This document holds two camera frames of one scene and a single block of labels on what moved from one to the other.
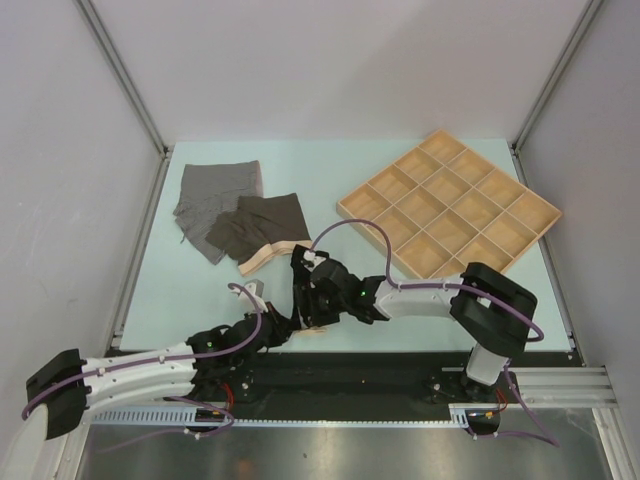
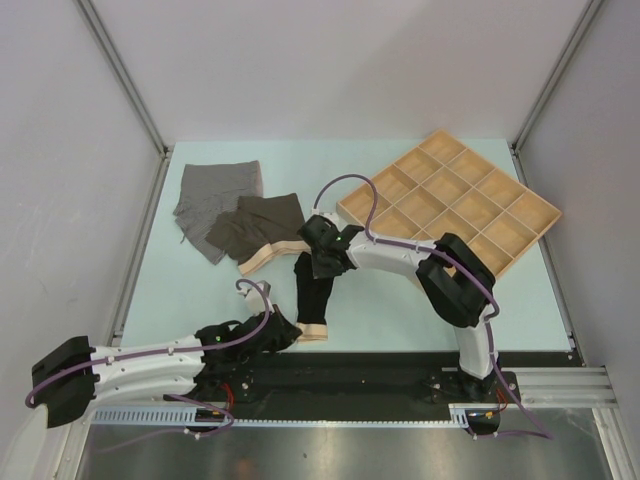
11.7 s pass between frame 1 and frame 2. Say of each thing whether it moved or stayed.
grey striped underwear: stayed
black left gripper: stayed
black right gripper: moved
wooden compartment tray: stayed
